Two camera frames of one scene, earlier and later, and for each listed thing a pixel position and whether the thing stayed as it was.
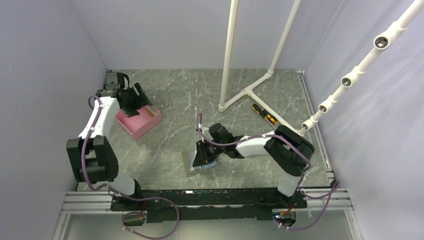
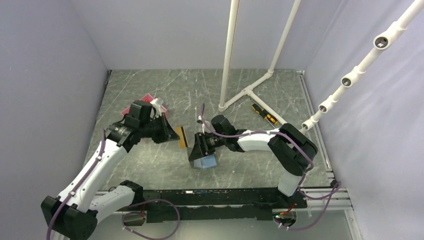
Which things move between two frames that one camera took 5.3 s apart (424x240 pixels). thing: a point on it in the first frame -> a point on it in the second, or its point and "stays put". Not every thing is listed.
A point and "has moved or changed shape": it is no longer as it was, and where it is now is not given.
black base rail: [180, 204] stays put
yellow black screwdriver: [267, 116] stays put
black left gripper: [141, 100] -> [167, 134]
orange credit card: [148, 111] has moved or changed shape
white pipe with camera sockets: [381, 41] stays put
